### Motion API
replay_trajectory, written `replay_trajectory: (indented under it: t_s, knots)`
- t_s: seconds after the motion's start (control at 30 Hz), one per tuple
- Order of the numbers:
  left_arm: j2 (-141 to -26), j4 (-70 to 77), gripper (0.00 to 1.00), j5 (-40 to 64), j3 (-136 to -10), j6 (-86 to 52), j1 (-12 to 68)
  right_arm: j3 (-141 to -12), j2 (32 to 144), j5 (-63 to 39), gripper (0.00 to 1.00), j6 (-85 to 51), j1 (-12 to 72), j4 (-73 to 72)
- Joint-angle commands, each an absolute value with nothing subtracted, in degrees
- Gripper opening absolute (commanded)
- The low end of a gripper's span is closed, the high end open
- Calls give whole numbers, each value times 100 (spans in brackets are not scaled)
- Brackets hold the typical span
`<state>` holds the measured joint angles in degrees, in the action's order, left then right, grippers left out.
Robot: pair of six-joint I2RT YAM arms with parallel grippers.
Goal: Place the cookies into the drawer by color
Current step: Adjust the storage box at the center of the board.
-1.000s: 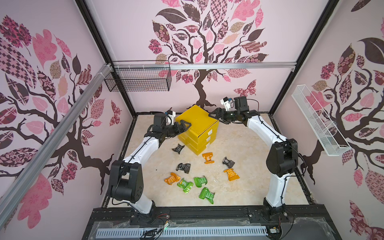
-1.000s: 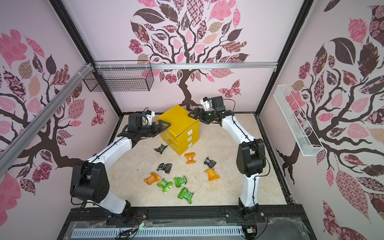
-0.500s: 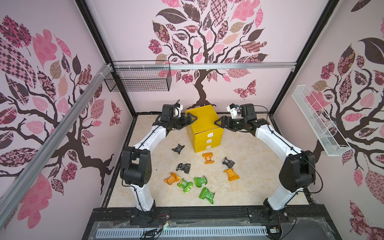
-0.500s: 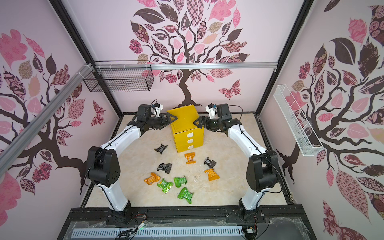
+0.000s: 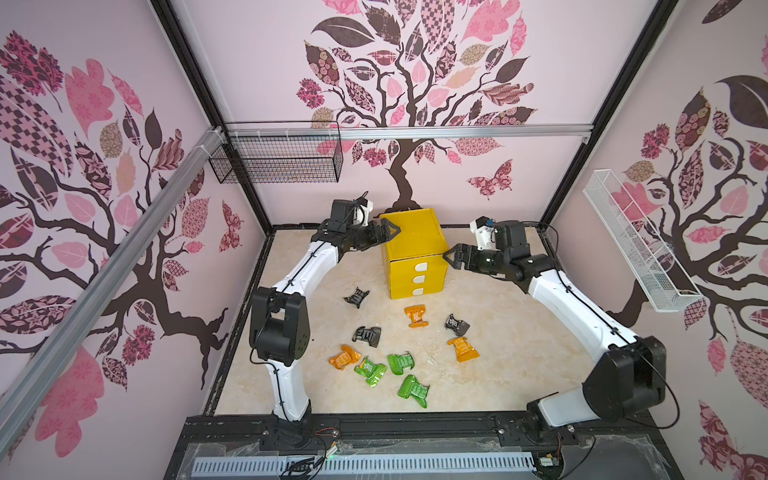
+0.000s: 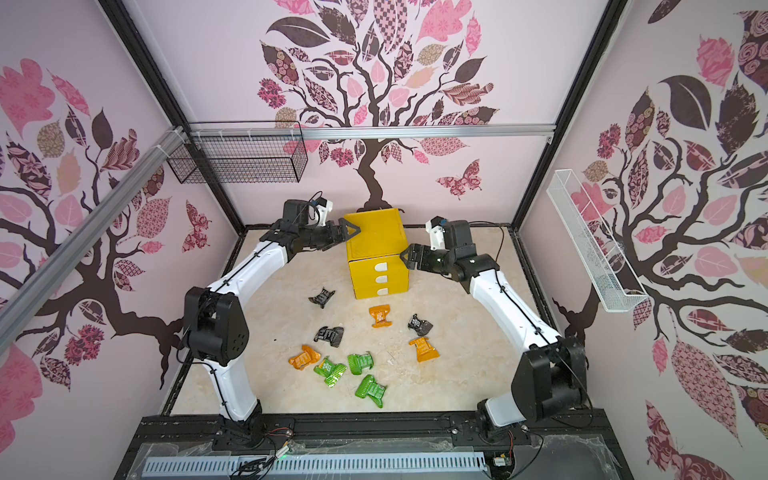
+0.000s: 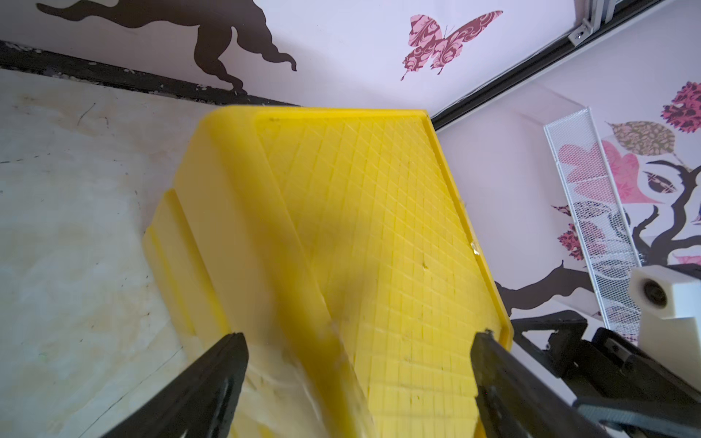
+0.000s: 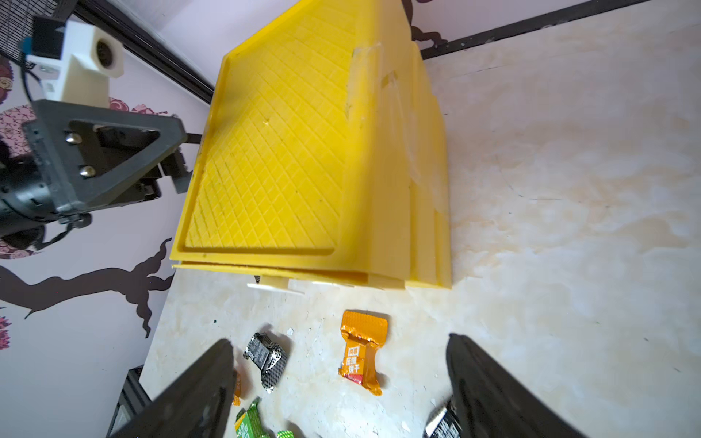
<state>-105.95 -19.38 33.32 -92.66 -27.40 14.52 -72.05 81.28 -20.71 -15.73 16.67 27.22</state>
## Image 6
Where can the aluminium rail left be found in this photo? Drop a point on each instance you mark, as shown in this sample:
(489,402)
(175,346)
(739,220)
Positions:
(31,296)

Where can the orange cookie packet left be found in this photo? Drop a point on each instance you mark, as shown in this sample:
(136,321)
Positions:
(308,356)

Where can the yellow three-drawer cabinet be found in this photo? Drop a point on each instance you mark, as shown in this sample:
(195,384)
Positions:
(378,277)

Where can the aluminium rail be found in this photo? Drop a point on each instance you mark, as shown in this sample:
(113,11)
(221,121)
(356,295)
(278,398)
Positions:
(370,132)
(31,296)

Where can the green cookie packet front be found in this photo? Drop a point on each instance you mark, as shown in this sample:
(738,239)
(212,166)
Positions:
(371,389)

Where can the orange cookie packet right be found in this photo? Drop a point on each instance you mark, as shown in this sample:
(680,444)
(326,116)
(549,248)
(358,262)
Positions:
(424,350)

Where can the black base frame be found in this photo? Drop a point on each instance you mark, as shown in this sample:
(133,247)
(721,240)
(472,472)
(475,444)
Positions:
(576,445)

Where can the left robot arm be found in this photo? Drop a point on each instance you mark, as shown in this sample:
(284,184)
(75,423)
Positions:
(215,329)

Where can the green cookie packet left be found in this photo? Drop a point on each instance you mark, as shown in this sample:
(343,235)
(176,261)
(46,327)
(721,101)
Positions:
(330,371)

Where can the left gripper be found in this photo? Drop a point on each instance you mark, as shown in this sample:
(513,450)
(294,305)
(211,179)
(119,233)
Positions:
(334,238)

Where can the green cookie packet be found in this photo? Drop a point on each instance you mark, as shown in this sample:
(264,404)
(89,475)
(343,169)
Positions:
(371,389)
(358,363)
(330,371)

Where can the black cookie packet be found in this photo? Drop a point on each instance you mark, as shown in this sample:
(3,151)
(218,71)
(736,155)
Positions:
(332,335)
(420,326)
(322,298)

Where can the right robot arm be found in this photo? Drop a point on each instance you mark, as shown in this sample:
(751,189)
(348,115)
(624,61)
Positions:
(551,373)

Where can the orange cookie packet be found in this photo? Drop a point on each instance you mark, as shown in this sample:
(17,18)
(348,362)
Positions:
(380,316)
(308,356)
(424,350)

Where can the black wire basket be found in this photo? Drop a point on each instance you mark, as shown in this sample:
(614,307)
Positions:
(241,152)

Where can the orange cookie packet centre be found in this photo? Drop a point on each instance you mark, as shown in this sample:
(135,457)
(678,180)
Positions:
(380,316)

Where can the white wire basket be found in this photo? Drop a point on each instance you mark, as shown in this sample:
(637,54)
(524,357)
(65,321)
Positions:
(581,208)

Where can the green cookie packet middle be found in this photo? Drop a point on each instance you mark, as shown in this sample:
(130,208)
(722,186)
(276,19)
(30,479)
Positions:
(358,363)

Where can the aluminium rail back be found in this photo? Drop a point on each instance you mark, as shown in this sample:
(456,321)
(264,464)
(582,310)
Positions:
(370,132)

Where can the white slotted cable duct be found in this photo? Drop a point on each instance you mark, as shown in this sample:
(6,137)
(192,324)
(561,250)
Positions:
(313,466)

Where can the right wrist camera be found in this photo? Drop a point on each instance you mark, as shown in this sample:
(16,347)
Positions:
(436,231)

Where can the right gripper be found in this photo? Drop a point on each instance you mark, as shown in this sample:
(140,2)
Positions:
(422,258)

